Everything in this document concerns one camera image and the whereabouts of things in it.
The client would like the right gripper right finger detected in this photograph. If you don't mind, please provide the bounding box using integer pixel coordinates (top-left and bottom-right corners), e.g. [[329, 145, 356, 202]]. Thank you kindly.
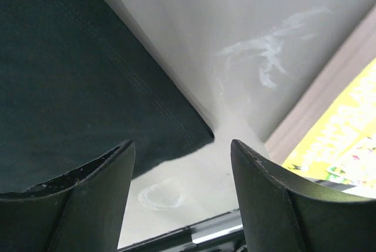
[[231, 139, 375, 251]]

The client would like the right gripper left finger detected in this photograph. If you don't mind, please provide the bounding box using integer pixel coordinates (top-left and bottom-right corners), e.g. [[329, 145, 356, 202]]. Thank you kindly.
[[1, 140, 135, 251]]

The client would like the black t shirt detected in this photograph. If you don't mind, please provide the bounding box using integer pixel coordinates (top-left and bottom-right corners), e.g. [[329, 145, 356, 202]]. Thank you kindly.
[[1, 0, 214, 193]]

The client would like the green book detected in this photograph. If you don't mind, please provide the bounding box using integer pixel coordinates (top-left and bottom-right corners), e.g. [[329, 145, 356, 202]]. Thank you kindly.
[[266, 10, 375, 198]]

